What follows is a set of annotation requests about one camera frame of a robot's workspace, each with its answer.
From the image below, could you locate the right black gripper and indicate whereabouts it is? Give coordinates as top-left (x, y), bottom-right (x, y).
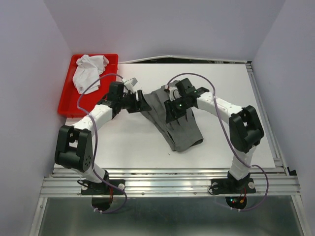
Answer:
top-left (164, 95), bottom-right (189, 123)

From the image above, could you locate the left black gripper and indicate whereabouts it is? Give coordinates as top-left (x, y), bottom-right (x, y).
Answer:
top-left (119, 90), bottom-right (152, 114)

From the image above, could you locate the grey pleated skirt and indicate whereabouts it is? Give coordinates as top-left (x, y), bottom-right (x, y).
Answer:
top-left (141, 87), bottom-right (204, 152)

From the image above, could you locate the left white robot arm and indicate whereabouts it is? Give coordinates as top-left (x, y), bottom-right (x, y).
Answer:
top-left (55, 81), bottom-right (151, 194)

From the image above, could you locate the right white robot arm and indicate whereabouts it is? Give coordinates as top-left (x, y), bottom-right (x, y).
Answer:
top-left (164, 78), bottom-right (264, 195)

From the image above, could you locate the white crumpled skirt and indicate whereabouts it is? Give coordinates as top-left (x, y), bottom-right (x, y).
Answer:
top-left (72, 55), bottom-right (109, 94)

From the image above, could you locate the red plastic tray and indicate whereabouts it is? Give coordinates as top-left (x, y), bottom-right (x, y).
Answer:
top-left (58, 54), bottom-right (119, 118)

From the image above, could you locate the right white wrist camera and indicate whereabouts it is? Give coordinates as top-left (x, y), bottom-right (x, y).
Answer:
top-left (164, 85), bottom-right (181, 101)

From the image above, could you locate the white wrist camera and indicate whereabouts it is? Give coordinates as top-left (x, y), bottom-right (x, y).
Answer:
top-left (164, 85), bottom-right (181, 101)
top-left (122, 78), bottom-right (138, 93)

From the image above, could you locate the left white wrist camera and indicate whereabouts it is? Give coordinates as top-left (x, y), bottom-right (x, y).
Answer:
top-left (122, 78), bottom-right (138, 93)

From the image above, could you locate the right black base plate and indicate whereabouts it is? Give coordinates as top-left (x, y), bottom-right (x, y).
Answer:
top-left (208, 178), bottom-right (256, 195)

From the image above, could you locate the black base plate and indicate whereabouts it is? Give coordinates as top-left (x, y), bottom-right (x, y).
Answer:
top-left (208, 178), bottom-right (256, 195)
top-left (81, 179), bottom-right (126, 196)

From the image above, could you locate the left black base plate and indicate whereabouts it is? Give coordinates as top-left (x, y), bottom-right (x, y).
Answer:
top-left (81, 179), bottom-right (126, 196)

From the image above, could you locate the aluminium frame rail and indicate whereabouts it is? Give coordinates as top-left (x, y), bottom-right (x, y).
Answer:
top-left (40, 167), bottom-right (301, 198)

